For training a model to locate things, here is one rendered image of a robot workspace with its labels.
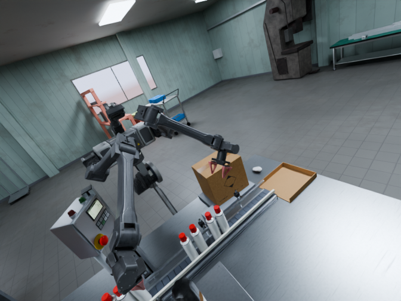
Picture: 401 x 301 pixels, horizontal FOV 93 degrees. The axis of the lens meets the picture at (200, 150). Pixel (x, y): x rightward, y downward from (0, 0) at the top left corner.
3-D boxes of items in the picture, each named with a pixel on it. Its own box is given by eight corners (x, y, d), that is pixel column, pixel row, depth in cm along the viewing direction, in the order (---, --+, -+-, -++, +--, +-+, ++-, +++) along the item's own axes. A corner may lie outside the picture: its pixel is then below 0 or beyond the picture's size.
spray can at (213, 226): (217, 243, 108) (206, 219, 99) (212, 237, 112) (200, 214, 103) (224, 237, 110) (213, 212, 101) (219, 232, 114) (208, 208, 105)
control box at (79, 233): (80, 260, 77) (48, 230, 69) (101, 226, 92) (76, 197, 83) (101, 255, 75) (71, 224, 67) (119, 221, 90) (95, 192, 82)
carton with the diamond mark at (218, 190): (218, 207, 136) (206, 178, 124) (202, 192, 156) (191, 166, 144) (249, 184, 145) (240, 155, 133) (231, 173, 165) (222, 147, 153)
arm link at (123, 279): (139, 229, 66) (114, 229, 61) (153, 248, 57) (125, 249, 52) (127, 263, 65) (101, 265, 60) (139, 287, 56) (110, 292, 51)
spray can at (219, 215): (225, 236, 110) (215, 212, 101) (220, 231, 114) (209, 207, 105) (232, 230, 112) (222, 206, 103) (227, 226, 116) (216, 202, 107)
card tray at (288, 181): (290, 203, 120) (289, 198, 119) (258, 187, 142) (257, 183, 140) (317, 177, 131) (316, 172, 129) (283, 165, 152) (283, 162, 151)
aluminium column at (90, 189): (153, 279, 108) (80, 194, 79) (150, 273, 112) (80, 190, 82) (159, 273, 110) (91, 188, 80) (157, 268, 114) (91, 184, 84)
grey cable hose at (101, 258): (111, 277, 90) (84, 251, 81) (110, 272, 93) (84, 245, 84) (118, 272, 91) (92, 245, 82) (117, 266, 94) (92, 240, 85)
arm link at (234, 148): (213, 133, 109) (209, 147, 108) (228, 135, 100) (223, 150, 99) (227, 140, 116) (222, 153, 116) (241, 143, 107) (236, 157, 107)
